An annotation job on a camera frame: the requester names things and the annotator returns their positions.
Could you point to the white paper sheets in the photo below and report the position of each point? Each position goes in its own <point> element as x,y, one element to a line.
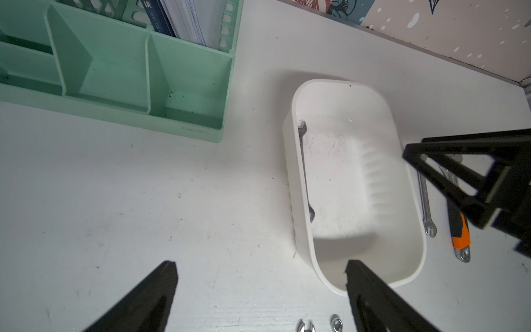
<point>196,21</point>

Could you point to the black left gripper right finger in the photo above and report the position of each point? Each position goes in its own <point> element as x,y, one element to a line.
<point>377,307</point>

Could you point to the white plastic storage box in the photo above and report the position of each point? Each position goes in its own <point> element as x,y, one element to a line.
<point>351,192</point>

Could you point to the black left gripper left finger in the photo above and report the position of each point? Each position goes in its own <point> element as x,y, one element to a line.
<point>146,307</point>

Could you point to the silver wrench marked 11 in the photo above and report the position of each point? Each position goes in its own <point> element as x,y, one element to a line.
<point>305,326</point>

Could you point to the green plastic file organizer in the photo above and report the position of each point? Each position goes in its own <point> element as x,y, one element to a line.
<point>88,59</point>

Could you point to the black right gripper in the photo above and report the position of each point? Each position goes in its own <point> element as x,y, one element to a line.
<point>512,198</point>

